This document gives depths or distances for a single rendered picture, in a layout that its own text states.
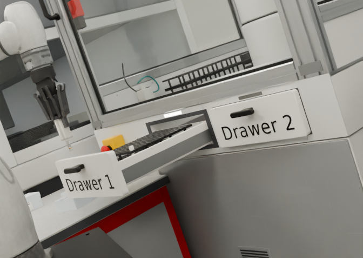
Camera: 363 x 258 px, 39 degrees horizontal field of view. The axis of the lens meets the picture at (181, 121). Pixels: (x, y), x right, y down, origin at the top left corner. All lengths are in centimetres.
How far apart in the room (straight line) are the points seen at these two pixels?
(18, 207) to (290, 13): 69
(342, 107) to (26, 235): 70
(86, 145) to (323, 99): 133
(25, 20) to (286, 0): 82
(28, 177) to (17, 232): 117
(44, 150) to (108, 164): 97
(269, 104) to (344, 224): 33
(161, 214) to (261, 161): 42
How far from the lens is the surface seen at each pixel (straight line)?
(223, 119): 136
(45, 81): 167
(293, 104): 121
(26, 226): 102
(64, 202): 163
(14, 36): 166
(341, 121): 118
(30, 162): 216
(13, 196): 101
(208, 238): 164
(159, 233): 162
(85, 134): 228
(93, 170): 131
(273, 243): 146
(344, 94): 119
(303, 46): 118
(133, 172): 128
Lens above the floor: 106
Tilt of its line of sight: 6 degrees down
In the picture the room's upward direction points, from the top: 19 degrees counter-clockwise
